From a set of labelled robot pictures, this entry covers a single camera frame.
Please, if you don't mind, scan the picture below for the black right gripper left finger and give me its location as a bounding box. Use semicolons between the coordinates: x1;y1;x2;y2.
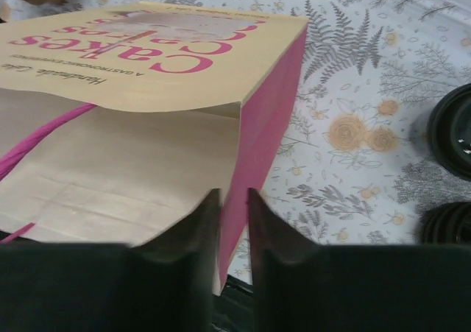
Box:
1;189;221;331

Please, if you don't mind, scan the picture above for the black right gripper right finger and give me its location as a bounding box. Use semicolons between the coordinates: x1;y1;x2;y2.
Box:
247;189;470;331

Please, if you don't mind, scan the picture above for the pink paper gift bag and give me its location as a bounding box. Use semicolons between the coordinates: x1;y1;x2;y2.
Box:
1;2;308;293

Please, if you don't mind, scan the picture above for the black printed coffee cup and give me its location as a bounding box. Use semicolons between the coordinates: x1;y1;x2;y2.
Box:
426;84;470;181

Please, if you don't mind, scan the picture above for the floral patterned table mat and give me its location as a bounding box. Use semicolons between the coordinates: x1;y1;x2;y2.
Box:
0;0;471;285

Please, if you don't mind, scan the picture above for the stack of black lids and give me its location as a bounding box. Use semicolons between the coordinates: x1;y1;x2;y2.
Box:
419;202;470;245

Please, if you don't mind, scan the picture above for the black table edge rail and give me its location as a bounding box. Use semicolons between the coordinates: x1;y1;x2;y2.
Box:
211;275;254;332

